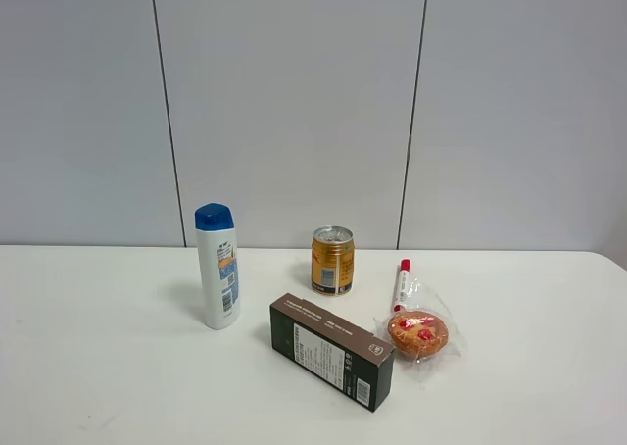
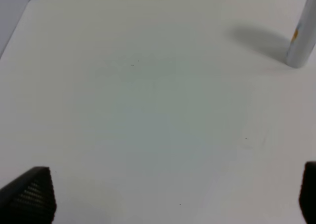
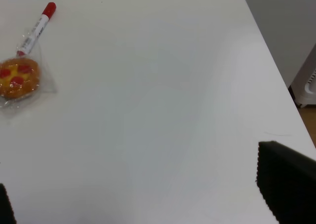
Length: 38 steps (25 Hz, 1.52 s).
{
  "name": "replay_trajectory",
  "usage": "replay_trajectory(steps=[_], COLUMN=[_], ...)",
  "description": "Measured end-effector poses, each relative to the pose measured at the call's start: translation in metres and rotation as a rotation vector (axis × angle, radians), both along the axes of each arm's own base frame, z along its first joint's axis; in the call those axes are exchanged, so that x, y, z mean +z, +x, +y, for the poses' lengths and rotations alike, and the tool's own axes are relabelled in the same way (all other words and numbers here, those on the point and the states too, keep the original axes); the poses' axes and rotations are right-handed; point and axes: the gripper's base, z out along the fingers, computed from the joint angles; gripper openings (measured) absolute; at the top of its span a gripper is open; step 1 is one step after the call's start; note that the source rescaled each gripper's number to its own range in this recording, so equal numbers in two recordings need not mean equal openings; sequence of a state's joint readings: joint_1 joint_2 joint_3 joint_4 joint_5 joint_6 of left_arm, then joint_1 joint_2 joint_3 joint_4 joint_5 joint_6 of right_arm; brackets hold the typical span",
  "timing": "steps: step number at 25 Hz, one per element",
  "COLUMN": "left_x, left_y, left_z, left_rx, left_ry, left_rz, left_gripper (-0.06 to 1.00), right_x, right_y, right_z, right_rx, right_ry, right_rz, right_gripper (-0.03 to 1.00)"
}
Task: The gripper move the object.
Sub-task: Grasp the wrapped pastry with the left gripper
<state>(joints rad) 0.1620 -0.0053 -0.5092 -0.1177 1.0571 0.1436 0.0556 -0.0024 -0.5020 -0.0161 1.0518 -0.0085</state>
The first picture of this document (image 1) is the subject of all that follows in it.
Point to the fruit tart pastry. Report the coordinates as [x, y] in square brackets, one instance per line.
[426, 338]

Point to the gold drink can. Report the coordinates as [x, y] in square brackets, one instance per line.
[333, 254]

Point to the white shampoo bottle blue cap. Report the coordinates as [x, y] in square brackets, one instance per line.
[217, 252]

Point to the red and white marker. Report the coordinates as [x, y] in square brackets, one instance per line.
[402, 287]

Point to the brown rectangular carton box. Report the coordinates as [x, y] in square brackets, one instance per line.
[351, 359]

